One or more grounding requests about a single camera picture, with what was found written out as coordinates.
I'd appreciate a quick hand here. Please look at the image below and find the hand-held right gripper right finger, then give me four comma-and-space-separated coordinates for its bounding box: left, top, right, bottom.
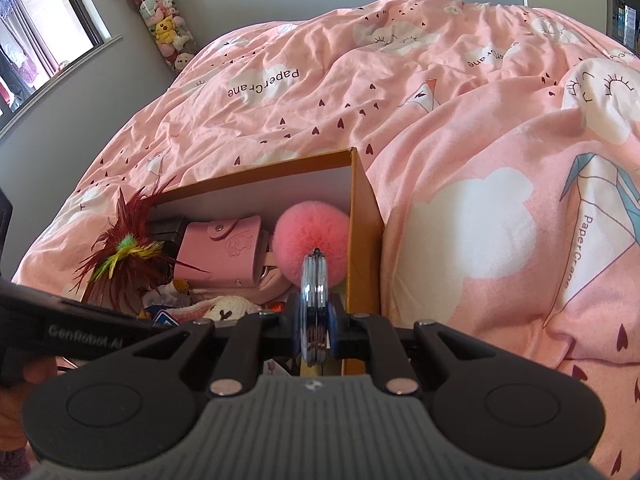
327, 294, 506, 397

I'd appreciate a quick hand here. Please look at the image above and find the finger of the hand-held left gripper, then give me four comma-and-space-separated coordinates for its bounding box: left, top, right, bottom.
127, 319, 177, 348

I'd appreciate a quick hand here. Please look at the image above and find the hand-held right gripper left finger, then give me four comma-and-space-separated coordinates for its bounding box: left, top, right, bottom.
117, 294, 304, 397

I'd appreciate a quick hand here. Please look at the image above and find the blue and white card box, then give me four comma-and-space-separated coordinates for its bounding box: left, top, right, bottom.
152, 309, 188, 328

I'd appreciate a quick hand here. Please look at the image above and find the white crochet bunny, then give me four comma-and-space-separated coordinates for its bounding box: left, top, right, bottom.
185, 295, 261, 323

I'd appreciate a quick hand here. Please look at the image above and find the red feather toy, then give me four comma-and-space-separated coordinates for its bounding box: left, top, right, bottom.
75, 175, 211, 318

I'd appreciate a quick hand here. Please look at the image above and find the orange cardboard box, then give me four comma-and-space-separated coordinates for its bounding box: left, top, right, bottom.
145, 147, 386, 376

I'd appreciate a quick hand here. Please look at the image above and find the pink fluffy pompom keychain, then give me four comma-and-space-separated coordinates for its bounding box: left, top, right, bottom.
272, 199, 351, 363

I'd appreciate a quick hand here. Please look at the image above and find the pink wallet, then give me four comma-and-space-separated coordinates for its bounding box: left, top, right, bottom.
172, 216, 293, 297

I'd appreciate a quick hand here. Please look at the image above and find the person's left hand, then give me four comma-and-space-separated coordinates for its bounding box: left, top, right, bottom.
0, 359, 58, 453

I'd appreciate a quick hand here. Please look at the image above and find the dark grey small box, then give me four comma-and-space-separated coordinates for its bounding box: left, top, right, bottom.
150, 217, 188, 261

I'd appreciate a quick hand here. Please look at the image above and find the pink printed duvet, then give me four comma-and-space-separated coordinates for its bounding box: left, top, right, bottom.
10, 0, 640, 480

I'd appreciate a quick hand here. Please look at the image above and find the window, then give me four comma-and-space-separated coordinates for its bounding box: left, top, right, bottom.
0, 0, 123, 131

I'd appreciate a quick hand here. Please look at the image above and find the hanging plush toy column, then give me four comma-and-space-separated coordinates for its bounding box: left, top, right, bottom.
112, 0, 198, 73

